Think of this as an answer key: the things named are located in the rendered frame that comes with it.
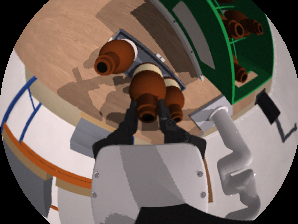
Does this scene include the brown glass bottle with white label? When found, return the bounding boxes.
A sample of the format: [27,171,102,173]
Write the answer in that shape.
[94,39,138,76]

